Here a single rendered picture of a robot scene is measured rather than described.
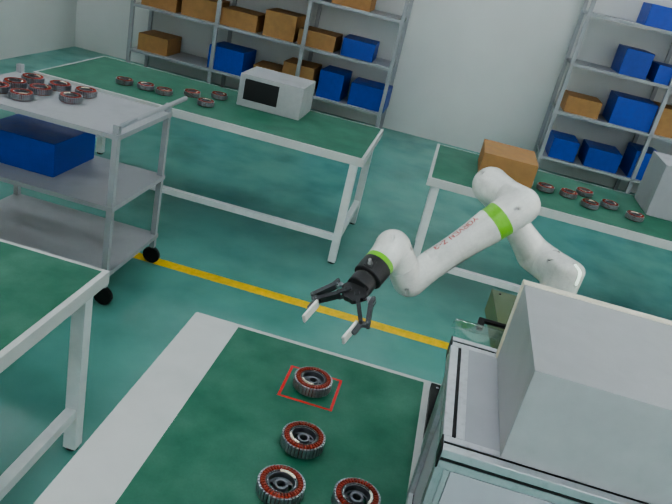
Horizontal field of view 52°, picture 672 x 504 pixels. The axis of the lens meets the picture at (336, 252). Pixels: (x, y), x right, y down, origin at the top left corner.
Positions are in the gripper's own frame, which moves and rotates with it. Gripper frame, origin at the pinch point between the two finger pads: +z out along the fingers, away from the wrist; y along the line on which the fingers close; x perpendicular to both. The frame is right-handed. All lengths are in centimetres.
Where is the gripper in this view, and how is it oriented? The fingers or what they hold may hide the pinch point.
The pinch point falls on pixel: (325, 327)
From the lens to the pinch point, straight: 193.1
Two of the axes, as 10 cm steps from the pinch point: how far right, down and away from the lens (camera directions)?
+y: 8.1, 3.9, -4.4
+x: 0.9, 6.6, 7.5
